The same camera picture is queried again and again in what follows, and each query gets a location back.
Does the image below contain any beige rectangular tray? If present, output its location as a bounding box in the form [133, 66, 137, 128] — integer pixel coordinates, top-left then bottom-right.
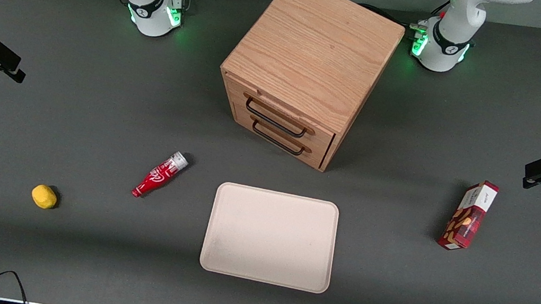
[197, 180, 343, 296]

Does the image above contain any short black metal drawer handle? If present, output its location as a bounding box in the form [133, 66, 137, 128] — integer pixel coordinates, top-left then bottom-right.
[248, 119, 308, 158]

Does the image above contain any black left arm base cable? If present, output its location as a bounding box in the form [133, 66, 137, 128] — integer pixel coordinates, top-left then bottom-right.
[354, 0, 452, 35]

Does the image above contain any long black metal drawer handle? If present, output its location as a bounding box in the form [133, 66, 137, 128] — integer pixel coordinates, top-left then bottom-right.
[240, 95, 312, 140]

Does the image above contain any oak wooden drawer cabinet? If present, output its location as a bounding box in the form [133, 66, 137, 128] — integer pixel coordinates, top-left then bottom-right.
[207, 0, 411, 181]

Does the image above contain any oak drawer with wide front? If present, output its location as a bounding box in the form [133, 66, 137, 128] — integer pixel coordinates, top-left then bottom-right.
[215, 73, 343, 154]

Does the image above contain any red cola bottle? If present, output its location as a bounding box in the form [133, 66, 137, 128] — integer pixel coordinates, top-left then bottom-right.
[130, 146, 191, 205]

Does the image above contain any red cookie box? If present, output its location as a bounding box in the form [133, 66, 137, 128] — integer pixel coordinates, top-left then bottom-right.
[437, 174, 501, 257]

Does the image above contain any yellow lemon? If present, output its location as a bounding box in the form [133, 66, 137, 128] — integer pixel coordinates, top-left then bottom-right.
[29, 183, 60, 212]

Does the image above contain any oak drawer with narrow front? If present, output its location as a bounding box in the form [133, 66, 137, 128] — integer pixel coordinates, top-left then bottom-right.
[224, 102, 336, 172]

